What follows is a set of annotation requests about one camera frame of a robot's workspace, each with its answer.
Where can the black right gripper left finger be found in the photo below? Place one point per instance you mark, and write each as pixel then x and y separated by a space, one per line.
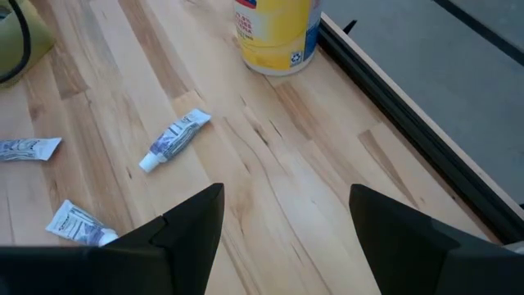
pixel 123 266

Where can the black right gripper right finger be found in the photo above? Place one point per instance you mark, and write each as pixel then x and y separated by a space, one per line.
pixel 430 262

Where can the small white toothpaste tube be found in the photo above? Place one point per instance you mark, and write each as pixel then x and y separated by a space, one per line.
pixel 28 148
pixel 79 223
pixel 176 139

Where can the yellow translucent plastic bin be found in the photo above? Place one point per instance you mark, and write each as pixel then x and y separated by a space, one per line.
pixel 39 37

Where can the yellow Lysol wipes canister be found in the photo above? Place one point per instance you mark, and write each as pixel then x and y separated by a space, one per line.
pixel 278 37

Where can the black aluminium table frame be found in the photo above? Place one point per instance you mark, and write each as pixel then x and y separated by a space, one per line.
pixel 409 123

